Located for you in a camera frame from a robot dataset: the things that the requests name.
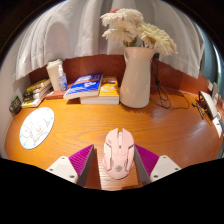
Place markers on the white paper sheet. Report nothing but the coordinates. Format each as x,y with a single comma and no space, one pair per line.
217,126

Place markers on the white curtain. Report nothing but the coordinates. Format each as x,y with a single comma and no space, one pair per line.
76,30

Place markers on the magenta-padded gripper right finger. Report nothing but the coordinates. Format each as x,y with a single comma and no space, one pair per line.
165,166

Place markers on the white flower bouquet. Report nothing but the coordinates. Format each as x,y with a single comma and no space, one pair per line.
133,28

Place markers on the pink computer mouse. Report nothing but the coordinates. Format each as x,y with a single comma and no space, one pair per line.
118,153

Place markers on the reddish brown book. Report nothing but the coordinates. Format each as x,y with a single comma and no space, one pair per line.
55,95

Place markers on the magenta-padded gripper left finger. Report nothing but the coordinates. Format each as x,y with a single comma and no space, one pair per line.
61,168

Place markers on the clear spray bottle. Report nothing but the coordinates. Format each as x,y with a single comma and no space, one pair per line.
63,81

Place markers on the dark mug with green inside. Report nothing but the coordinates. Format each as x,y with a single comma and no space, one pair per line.
15,105

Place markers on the white ceramic jug vase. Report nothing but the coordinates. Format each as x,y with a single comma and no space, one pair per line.
136,80

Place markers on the cream lidded tumbler cup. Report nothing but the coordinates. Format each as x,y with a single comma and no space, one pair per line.
53,75

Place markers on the round printed mouse pad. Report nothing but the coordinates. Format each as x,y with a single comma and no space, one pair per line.
36,128

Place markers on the black pen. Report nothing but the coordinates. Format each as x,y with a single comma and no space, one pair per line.
200,110

